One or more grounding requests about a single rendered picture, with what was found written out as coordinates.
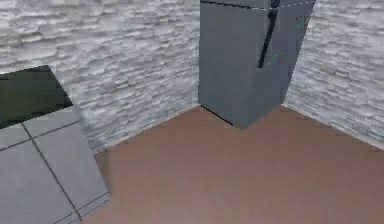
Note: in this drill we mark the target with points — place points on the grey kitchen cupboard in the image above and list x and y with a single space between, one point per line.
36 156

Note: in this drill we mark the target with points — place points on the grey fridge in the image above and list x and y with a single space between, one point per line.
233 66

